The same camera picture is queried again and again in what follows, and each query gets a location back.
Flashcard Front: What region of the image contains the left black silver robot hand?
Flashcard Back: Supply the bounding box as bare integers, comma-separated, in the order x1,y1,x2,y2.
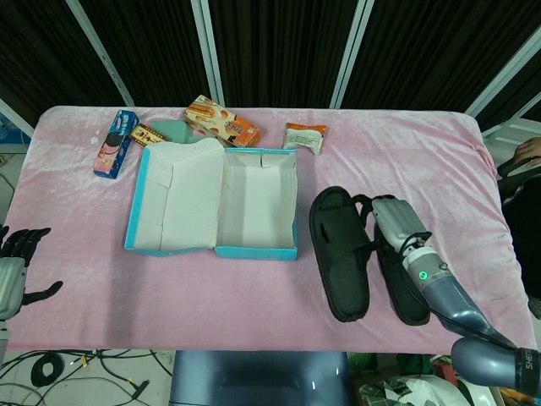
0,226,64,321

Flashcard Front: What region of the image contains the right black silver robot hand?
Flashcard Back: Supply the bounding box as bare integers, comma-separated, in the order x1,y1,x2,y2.
353,193,433,257

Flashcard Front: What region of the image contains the black slipper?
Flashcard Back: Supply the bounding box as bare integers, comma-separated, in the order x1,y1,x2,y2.
309,185,372,323
374,219,432,326

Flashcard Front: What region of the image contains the turquoise cardboard shoe box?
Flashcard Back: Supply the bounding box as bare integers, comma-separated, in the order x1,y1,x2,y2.
123,137,299,262

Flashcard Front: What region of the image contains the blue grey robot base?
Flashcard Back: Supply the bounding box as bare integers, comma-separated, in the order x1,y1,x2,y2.
170,349,352,406

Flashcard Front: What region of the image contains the blue Oreo cookie box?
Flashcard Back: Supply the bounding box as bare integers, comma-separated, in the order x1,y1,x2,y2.
93,109,140,181

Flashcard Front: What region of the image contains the orange biscuit box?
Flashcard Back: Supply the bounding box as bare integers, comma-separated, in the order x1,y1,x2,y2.
183,95,262,149

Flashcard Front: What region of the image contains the small red yellow box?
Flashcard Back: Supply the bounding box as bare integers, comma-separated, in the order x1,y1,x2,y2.
128,122,168,149

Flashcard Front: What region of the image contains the black tape roll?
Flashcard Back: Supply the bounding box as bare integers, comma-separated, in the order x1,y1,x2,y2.
31,353,65,387

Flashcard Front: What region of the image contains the dark clothed person body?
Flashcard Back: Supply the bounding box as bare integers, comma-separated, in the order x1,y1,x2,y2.
498,168,541,321

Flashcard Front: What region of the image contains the black chair armrest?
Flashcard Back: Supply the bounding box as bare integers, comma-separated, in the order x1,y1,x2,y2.
498,156,541,179

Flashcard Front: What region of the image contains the white orange snack packet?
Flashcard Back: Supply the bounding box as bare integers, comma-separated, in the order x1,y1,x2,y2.
281,122,328,156

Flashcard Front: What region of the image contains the person's hand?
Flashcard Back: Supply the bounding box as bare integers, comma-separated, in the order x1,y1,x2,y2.
515,137,541,167

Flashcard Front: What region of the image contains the green white patterned bag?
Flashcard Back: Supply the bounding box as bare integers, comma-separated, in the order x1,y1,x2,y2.
358,376,424,406

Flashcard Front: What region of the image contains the white rounded plastic object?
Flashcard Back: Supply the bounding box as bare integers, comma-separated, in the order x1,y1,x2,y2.
405,374,471,406

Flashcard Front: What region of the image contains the black ribbed partition panel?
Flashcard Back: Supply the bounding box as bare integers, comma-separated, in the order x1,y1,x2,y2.
0,0,128,123
340,0,541,112
209,0,360,109
79,0,216,107

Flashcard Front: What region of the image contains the pink velvet table cloth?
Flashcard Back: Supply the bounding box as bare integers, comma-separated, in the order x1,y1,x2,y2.
2,105,532,354

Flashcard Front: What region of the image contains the teal plastic dustpan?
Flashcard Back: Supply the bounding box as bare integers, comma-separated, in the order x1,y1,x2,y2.
150,119,208,145

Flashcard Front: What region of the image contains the grey floor cable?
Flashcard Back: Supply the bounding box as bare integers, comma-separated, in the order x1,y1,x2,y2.
12,374,140,406

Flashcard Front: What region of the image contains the black right hand cable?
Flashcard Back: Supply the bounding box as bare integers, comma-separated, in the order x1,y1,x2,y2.
401,234,522,353

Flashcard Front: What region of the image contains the black floor cable with plug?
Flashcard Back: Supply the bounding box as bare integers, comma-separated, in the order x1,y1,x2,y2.
95,349,151,399

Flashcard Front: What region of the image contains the white partition post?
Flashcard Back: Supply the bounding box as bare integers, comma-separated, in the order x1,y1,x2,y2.
464,25,541,120
328,0,375,109
189,0,226,107
0,99,35,137
65,0,136,107

